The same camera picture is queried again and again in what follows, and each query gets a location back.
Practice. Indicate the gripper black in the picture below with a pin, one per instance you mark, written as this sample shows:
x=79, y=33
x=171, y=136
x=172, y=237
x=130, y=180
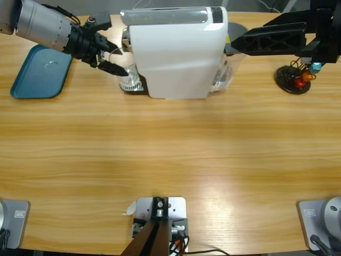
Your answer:
x=325, y=32
x=82, y=42

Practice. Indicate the clear drinking glass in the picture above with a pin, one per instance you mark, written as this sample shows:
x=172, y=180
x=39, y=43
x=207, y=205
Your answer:
x=128, y=80

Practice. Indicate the white capsule coffee machine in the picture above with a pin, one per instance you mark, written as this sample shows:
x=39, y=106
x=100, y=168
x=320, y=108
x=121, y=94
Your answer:
x=175, y=61

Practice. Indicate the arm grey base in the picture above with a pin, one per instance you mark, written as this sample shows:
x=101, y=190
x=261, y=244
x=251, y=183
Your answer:
x=314, y=221
x=16, y=224

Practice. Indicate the blue coffee capsule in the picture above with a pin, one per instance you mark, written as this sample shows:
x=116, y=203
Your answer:
x=316, y=68

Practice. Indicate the orange coffee capsule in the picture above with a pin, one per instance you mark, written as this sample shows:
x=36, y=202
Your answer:
x=307, y=76

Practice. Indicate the red coffee capsule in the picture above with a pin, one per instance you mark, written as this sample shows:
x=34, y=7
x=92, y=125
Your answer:
x=299, y=82

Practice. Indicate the grey metal leg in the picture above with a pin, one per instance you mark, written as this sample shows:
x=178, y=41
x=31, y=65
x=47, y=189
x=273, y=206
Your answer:
x=289, y=5

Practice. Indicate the blue rectangular tray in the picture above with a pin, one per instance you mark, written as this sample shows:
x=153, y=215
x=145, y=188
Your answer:
x=40, y=77

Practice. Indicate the white tape piece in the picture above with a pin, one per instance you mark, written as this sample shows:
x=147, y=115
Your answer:
x=131, y=209

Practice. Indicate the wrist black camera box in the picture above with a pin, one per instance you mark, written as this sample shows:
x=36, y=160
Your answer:
x=102, y=21

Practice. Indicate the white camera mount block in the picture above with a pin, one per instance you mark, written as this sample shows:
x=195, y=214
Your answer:
x=177, y=205

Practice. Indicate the dark camera post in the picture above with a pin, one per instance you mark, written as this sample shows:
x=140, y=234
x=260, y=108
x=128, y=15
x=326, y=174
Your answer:
x=154, y=240

